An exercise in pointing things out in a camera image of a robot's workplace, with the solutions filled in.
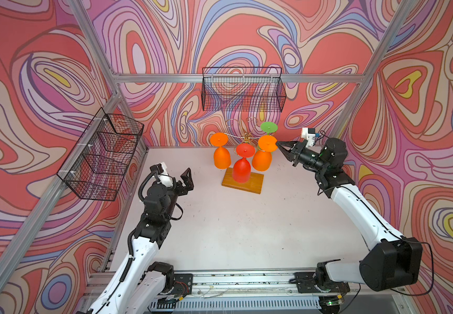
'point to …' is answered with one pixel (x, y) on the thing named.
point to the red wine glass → (241, 170)
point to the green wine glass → (268, 127)
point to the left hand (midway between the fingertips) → (182, 172)
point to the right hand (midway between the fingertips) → (274, 148)
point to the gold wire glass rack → (245, 130)
